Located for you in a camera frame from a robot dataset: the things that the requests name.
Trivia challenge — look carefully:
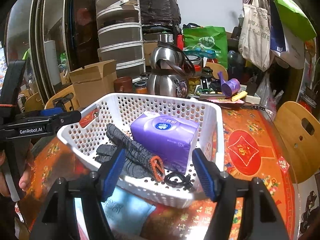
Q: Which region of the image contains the light blue tissue pack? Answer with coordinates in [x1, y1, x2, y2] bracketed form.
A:
[101, 187, 156, 239]

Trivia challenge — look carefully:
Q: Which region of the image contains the grey knit glove orange cuff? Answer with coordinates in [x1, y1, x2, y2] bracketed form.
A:
[95, 124, 165, 182]

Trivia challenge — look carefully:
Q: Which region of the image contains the person's left hand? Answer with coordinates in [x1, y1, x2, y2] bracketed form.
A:
[0, 143, 34, 197]

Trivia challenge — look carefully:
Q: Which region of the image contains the wooden chair left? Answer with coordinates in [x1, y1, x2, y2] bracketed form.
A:
[24, 85, 80, 112]

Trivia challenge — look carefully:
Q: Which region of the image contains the wooden chair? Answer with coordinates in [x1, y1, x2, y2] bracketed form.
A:
[24, 85, 80, 112]
[273, 101, 319, 184]

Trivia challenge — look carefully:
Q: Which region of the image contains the white perforated plastic basket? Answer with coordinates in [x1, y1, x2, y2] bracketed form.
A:
[57, 93, 225, 209]

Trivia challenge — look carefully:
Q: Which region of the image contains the red floral tablecloth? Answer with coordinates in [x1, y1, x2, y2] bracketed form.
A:
[19, 109, 299, 239]

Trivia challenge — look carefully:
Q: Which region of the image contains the open cardboard box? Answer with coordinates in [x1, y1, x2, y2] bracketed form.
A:
[70, 60, 117, 108]

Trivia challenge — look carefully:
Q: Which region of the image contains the purple tissue pack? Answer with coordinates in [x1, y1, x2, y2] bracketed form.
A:
[130, 111, 200, 174]

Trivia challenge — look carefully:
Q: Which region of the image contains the brown ceramic jar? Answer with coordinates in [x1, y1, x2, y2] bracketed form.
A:
[113, 76, 133, 93]

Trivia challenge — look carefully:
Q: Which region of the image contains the dark wooden cabinet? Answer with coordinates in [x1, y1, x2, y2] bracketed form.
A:
[1, 0, 99, 103]

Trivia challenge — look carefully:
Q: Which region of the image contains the wooden chair right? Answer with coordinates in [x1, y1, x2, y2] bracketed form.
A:
[273, 101, 319, 184]

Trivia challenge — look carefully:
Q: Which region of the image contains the purple plastic scoop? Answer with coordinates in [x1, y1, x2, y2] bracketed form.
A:
[218, 72, 240, 98]

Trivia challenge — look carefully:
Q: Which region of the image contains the white plastic drawer tower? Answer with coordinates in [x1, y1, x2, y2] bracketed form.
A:
[95, 0, 146, 81]

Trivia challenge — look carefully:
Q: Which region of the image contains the stainless steel kettle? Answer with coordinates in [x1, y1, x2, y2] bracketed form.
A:
[147, 41, 195, 98]

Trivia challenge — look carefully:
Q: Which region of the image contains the white hanging bag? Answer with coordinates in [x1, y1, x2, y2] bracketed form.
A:
[270, 25, 305, 69]

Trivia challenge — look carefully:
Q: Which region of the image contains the green shopping bag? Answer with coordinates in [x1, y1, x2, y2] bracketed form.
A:
[183, 23, 228, 69]

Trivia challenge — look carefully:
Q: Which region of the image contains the black bag on shelf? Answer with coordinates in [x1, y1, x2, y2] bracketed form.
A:
[140, 0, 181, 25]

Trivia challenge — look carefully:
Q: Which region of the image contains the beige canvas tote bag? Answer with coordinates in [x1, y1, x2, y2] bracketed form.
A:
[238, 0, 271, 72]

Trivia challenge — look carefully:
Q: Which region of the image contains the bright green hanging bag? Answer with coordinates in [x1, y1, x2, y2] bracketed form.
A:
[273, 0, 317, 42]

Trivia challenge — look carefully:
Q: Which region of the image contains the black hair tie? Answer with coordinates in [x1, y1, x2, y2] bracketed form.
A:
[164, 171, 197, 192]

